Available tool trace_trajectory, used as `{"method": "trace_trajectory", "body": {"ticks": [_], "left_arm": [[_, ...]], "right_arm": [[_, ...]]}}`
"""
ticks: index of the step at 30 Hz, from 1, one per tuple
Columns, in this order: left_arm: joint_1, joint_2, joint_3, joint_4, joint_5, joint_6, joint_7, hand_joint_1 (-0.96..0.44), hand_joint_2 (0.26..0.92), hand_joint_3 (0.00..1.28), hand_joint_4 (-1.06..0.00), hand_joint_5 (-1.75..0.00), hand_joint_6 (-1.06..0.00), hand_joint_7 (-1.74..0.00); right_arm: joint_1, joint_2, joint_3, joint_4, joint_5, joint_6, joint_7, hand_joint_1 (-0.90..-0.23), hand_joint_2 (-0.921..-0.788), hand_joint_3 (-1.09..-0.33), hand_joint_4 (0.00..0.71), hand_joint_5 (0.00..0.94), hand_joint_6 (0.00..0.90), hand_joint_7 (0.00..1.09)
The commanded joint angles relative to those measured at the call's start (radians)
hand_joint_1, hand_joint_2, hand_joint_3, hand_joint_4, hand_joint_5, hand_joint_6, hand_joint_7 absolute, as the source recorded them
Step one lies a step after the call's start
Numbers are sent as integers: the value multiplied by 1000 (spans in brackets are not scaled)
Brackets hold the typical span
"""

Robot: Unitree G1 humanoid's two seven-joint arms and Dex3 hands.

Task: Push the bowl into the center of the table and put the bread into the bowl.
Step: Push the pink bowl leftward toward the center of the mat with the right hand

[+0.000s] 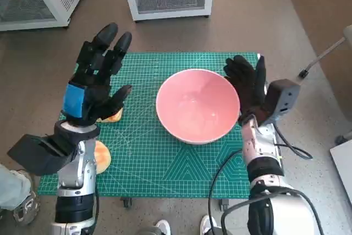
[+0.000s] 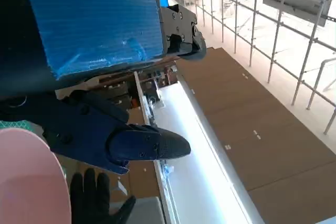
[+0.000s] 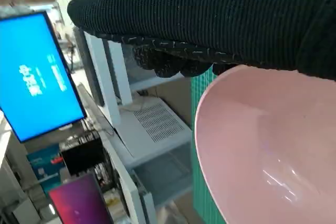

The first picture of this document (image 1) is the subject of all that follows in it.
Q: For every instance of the person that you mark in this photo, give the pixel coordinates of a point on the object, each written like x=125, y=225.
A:
x=11, y=188

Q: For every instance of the white flat panel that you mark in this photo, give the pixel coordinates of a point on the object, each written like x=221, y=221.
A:
x=343, y=169

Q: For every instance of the black knitted gloved right hand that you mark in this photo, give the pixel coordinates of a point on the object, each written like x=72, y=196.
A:
x=250, y=92

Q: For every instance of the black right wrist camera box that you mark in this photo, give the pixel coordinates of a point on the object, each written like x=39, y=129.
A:
x=283, y=94

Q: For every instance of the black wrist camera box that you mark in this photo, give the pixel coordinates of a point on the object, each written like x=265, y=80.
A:
x=283, y=94
x=38, y=155

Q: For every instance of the green cutting mat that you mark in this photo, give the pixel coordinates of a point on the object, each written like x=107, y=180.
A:
x=165, y=163

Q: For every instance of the black table caster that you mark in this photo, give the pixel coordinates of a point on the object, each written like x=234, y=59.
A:
x=126, y=202
x=224, y=204

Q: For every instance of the white shoe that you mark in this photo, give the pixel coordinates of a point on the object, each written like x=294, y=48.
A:
x=206, y=225
x=163, y=228

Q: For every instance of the black left hand blue tape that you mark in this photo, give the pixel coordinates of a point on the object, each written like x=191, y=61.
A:
x=99, y=94

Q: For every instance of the pink bowl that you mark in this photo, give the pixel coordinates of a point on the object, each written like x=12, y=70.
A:
x=192, y=103

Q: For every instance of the orange toy bread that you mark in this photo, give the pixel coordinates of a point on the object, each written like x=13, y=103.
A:
x=114, y=116
x=103, y=158

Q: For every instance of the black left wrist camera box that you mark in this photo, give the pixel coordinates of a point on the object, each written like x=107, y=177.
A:
x=38, y=155

